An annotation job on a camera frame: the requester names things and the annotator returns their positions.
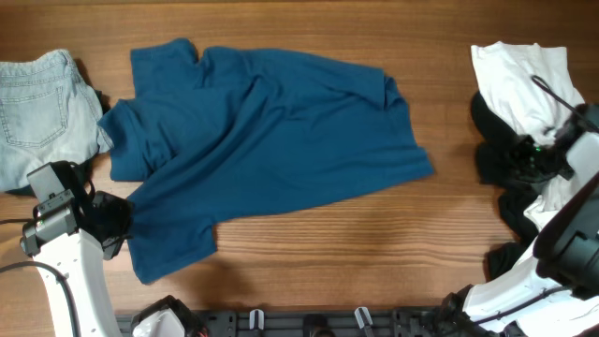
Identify left black cable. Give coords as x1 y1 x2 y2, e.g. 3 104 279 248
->
0 217 83 337

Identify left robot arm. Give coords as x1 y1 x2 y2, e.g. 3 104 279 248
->
20 161 133 336

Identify black garment at right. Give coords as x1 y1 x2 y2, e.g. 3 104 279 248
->
471 93 539 280

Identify blue t-shirt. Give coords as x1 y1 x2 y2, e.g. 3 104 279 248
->
99 38 433 284

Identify white garment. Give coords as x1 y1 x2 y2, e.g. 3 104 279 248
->
471 41 598 336

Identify light blue denim shorts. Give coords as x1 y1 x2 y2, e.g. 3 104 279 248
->
1 49 112 193

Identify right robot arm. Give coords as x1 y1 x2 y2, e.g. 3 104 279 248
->
449 129 598 336

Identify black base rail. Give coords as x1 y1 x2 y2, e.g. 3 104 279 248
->
114 306 450 337

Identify black garment under denim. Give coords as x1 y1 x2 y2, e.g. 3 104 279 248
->
6 90 110 197

